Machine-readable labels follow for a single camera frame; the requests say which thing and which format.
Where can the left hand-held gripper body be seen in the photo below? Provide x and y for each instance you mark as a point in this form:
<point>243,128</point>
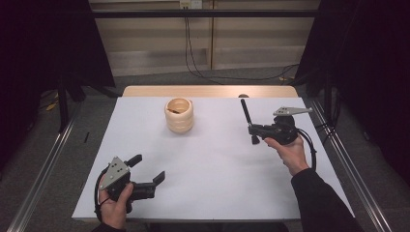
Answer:
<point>116,174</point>

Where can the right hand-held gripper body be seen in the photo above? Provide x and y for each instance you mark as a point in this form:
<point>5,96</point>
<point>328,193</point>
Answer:
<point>285,130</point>

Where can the black makeup brush silver ferrule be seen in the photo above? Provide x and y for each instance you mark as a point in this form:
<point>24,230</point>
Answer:
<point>245,111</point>

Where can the cream ringed brush holder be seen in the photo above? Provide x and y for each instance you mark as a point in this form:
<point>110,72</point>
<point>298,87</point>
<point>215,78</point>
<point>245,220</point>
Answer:
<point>179,124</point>

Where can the person's right hand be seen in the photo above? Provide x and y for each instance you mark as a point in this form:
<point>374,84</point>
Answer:
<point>293,154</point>

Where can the person's left hand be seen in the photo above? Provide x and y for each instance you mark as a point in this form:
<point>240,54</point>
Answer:
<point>112,212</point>

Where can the dark table grommet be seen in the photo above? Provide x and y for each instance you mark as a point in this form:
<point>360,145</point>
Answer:
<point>243,95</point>

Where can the white table sheet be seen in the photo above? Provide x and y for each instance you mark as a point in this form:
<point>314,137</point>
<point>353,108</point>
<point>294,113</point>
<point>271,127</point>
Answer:
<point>209,167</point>

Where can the black metal stand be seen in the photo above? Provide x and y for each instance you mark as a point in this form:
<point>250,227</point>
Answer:
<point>63,103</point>
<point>328,96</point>

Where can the wooden table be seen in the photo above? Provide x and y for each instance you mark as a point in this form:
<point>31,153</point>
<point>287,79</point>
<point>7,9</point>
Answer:
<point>209,91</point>

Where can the black curtain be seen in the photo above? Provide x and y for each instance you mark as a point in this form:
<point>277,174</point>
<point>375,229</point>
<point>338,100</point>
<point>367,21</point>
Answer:
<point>370,64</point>
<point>42,42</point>

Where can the aluminium floor rail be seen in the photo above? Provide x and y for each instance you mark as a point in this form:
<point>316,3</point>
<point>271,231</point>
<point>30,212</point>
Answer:
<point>354,174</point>
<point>42,180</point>

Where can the white wall socket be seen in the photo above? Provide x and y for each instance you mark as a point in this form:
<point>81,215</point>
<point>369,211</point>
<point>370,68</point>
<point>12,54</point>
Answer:
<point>190,4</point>

